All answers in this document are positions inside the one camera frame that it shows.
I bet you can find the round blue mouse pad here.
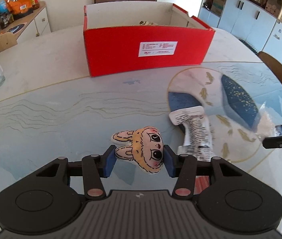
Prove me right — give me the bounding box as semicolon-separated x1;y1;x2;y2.
8;23;25;34

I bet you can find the red lid sauce jar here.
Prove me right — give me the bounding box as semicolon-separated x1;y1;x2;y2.
31;0;40;10

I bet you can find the small blue globe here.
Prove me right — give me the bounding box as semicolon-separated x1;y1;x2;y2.
0;0;9;14

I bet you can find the white storage wall cabinet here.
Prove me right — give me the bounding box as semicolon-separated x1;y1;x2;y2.
198;0;282;64

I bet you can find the red cardboard shoe box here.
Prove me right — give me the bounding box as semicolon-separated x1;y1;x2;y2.
83;1;215;77

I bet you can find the wooden desk organizer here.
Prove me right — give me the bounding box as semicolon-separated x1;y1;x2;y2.
0;32;18;53

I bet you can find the white sideboard cabinet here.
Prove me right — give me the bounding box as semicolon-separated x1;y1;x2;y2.
0;1;51;44

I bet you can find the plush rabbit head toy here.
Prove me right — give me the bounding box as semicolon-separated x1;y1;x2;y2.
112;126;164;174

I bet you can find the brown foil snack packet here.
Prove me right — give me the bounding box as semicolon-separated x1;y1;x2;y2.
139;21;158;26

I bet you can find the white printed sachet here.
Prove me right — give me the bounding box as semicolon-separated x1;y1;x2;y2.
169;106;215;162

